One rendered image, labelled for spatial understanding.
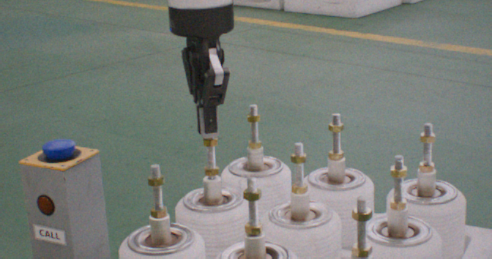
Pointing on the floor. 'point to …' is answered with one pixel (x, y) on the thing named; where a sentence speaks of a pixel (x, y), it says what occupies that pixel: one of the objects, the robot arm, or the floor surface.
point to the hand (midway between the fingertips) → (207, 119)
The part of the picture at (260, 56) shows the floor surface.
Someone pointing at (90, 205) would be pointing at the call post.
